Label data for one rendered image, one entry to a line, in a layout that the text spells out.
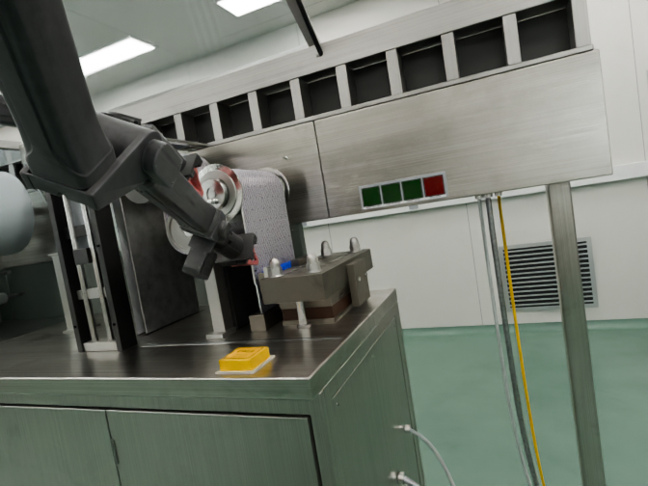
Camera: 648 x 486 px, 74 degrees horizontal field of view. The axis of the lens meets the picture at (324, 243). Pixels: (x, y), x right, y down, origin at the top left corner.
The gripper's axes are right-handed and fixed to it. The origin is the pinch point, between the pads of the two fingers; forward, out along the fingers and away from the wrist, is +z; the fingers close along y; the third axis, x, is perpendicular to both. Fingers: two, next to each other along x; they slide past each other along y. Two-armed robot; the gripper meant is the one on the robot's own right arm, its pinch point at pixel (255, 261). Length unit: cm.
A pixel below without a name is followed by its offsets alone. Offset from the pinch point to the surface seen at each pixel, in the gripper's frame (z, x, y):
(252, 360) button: -16.6, -27.1, 13.5
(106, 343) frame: -5.4, -20.2, -38.7
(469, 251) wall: 248, 98, 30
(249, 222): -4.8, 8.7, 0.3
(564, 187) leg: 38, 28, 75
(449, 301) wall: 268, 64, 10
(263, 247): 2.9, 5.0, 0.2
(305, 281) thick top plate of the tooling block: -2.3, -7.5, 15.8
